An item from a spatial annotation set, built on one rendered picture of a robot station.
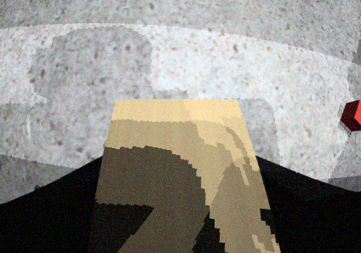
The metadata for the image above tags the tan block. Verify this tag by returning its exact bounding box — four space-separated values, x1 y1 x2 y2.
88 100 280 253

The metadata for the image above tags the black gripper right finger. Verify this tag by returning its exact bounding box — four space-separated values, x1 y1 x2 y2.
256 156 361 253

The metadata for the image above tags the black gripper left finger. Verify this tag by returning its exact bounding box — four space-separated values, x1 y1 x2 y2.
0 156 102 253

